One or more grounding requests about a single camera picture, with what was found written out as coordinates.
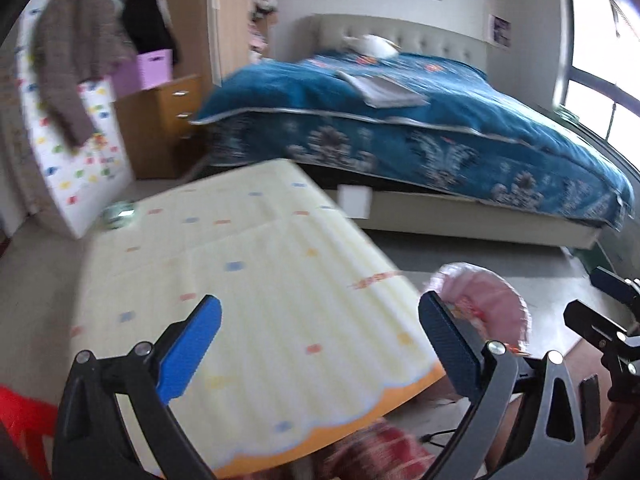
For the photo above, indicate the beige upholstered bed frame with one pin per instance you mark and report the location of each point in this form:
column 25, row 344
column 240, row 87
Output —
column 425, row 35

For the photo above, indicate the purple plastic basket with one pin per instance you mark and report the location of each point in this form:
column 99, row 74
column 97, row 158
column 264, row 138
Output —
column 150, row 70

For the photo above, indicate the white pillow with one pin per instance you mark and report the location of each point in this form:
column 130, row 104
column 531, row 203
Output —
column 375, row 45

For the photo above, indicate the round green tin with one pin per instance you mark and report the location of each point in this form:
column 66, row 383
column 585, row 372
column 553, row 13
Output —
column 120, row 214

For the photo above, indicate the white hanging card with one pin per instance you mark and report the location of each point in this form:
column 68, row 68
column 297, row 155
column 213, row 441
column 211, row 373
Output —
column 354, row 201

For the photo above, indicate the wooden nightstand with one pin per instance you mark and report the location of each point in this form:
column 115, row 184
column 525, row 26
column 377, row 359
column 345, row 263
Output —
column 165, row 125

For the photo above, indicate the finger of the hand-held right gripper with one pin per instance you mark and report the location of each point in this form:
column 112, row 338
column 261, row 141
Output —
column 615, row 285
column 592, row 322

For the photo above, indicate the pink trash bag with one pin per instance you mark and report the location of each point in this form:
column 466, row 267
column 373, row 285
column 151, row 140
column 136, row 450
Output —
column 495, row 300

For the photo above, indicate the striped yellow tablecloth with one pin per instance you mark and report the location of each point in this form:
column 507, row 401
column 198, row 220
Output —
column 260, row 285

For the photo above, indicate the brown padded coat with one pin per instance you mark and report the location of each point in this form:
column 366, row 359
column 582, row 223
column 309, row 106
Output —
column 70, row 60

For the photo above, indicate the black jacket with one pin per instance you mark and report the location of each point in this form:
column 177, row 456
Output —
column 147, row 20

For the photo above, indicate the colourful clothes pile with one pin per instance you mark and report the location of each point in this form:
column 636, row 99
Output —
column 257, row 40

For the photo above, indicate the blue floral blanket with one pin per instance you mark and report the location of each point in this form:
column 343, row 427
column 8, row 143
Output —
column 450, row 110

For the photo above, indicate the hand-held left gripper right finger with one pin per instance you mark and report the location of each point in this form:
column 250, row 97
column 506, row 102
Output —
column 447, row 345

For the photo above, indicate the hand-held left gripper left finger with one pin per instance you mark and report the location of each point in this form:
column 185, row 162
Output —
column 190, row 347

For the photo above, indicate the polka dot white board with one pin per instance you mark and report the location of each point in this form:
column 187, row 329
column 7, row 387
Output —
column 85, row 185

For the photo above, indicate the wooden wardrobe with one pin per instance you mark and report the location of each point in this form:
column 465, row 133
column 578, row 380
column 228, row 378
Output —
column 230, row 20

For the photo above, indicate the red plastic stool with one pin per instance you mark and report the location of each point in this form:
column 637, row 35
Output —
column 25, row 415

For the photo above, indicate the window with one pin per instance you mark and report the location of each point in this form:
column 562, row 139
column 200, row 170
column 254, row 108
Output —
column 600, row 60

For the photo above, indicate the person's plaid pants leg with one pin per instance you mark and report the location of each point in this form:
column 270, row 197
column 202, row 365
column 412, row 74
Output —
column 375, row 452

